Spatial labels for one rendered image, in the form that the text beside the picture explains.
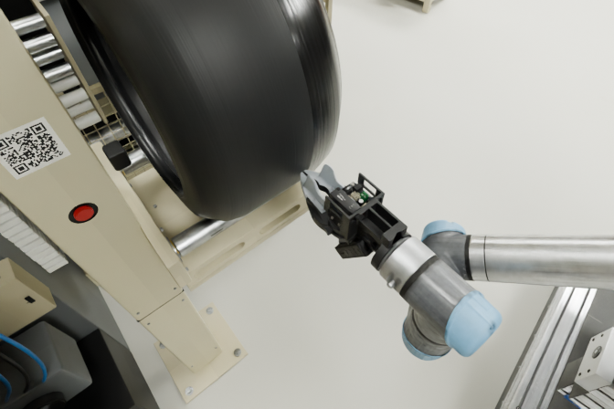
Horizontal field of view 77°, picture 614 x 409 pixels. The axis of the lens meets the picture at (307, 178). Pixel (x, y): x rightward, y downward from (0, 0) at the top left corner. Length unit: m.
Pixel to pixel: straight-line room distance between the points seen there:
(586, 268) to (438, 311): 0.22
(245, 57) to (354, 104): 1.99
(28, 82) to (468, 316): 0.61
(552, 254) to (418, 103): 1.99
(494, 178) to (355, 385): 1.28
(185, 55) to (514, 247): 0.53
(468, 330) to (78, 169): 0.59
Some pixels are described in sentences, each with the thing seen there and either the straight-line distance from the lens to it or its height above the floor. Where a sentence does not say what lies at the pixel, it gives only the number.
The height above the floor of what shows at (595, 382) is 0.64.
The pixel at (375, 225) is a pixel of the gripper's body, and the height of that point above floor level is 1.13.
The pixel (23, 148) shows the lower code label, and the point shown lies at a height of 1.23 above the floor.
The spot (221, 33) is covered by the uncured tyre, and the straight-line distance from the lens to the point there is 0.50.
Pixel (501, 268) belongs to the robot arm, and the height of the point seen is 1.07.
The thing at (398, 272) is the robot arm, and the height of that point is 1.13.
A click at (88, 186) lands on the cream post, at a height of 1.11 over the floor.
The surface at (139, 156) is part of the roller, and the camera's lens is 1.00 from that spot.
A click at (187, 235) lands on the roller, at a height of 0.92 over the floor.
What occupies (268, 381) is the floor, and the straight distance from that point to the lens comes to 1.64.
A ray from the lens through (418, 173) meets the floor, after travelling 2.15.
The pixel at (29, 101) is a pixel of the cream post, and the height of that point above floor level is 1.28.
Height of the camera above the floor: 1.60
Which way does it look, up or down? 52 degrees down
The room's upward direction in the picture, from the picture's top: straight up
